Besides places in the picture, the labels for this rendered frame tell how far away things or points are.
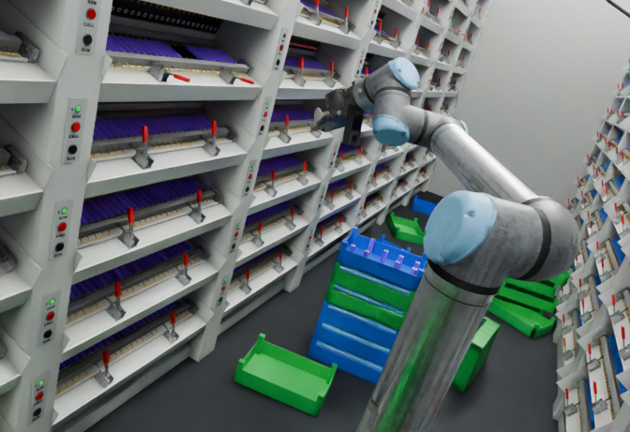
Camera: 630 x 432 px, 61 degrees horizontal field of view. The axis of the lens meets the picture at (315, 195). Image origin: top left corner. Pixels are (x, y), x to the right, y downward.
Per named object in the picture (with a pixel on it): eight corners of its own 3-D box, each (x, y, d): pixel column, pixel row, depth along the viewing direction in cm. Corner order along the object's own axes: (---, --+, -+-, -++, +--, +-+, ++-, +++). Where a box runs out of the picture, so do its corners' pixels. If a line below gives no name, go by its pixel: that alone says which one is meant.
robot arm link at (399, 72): (396, 79, 128) (397, 46, 132) (360, 99, 137) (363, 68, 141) (422, 96, 133) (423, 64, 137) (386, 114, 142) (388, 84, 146)
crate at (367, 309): (409, 307, 206) (415, 290, 204) (402, 331, 187) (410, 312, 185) (337, 280, 212) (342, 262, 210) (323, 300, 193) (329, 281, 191)
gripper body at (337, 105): (341, 99, 158) (369, 82, 149) (347, 126, 156) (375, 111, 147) (322, 96, 153) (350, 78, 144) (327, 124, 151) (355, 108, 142)
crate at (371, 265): (422, 272, 201) (428, 253, 199) (416, 292, 182) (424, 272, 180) (348, 244, 207) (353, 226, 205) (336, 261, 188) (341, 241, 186)
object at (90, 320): (213, 280, 171) (233, 250, 166) (53, 366, 117) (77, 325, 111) (170, 238, 175) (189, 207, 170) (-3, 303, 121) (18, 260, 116)
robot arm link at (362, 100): (390, 108, 144) (365, 104, 138) (377, 114, 148) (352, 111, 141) (383, 78, 146) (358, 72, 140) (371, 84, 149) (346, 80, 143)
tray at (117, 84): (255, 99, 154) (272, 72, 150) (91, 102, 99) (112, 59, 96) (207, 58, 158) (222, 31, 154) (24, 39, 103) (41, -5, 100)
